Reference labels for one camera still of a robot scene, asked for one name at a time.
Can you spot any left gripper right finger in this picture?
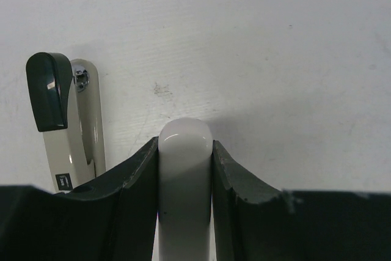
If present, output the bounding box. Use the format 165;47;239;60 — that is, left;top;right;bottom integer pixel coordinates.
212;141;390;260

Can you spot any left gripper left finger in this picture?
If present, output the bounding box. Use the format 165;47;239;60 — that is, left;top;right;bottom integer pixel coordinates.
1;138;158;260

